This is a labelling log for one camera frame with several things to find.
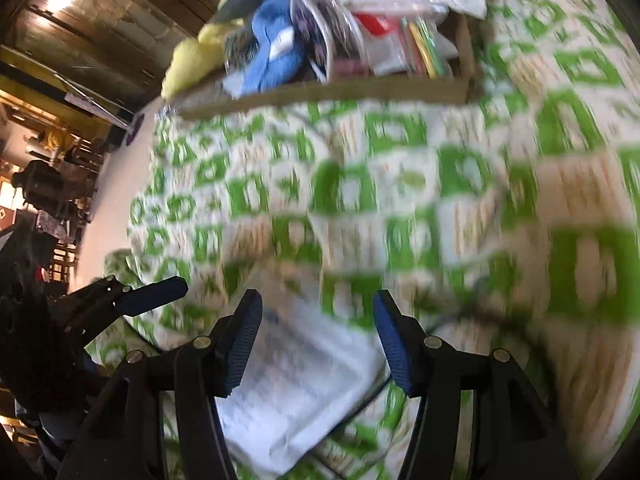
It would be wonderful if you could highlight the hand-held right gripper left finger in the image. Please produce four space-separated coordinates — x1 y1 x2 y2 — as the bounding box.
55 290 264 480

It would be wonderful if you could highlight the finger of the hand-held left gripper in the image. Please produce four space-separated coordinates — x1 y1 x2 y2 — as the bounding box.
65 276 190 331

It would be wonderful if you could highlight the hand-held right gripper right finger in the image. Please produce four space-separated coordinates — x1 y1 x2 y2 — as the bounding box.
372 289 583 480

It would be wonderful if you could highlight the yellow fuzzy cloth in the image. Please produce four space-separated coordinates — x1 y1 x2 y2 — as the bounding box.
161 22 231 101

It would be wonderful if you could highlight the shallow cardboard box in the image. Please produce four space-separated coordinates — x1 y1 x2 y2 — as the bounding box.
170 0 483 121

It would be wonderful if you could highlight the blue terry towel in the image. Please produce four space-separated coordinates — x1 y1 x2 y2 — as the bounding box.
225 0 326 96

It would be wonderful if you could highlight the green printed packet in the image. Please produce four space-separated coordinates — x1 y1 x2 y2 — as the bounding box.
402 15 448 78

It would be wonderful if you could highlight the white packet with red label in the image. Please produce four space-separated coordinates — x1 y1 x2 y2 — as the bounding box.
355 12 406 76

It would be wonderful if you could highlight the clear pink cartoon pouch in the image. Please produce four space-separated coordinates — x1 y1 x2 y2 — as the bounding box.
290 0 366 81

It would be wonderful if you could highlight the green and white printed blanket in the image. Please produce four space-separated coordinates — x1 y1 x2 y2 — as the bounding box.
87 0 640 480

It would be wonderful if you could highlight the wooden glass-panel door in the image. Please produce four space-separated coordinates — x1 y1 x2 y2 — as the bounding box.
15 0 236 111

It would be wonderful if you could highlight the black cable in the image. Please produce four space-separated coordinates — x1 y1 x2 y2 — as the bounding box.
300 300 551 461

